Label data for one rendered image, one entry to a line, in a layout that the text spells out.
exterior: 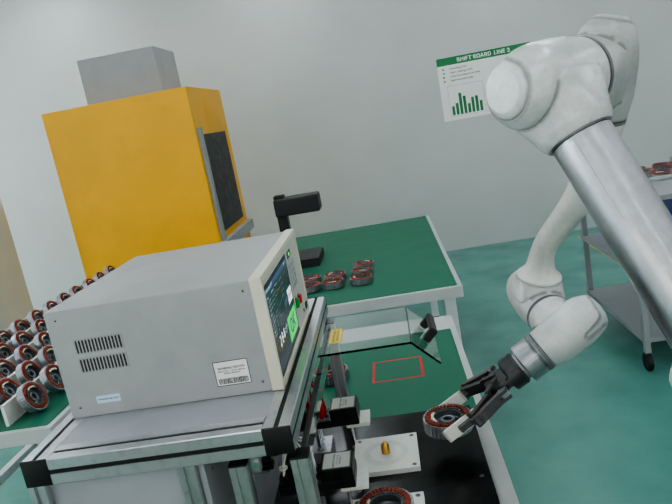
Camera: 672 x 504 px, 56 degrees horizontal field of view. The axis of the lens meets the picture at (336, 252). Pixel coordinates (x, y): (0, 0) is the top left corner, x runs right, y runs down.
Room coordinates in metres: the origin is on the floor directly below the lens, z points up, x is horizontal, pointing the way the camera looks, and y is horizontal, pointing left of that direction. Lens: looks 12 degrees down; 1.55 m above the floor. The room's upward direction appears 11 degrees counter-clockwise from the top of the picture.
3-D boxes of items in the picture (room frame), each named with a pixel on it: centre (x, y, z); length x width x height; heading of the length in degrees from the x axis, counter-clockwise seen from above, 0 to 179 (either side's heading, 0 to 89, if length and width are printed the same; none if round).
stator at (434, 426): (1.31, -0.18, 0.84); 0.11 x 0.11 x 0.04
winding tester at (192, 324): (1.26, 0.30, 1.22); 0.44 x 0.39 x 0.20; 174
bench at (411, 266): (3.59, -0.06, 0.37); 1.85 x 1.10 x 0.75; 174
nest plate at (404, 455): (1.33, -0.03, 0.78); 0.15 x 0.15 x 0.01; 84
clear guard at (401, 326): (1.39, -0.03, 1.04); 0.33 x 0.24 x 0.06; 84
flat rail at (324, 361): (1.22, 0.08, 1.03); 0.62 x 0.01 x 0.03; 174
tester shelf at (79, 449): (1.24, 0.30, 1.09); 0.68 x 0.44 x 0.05; 174
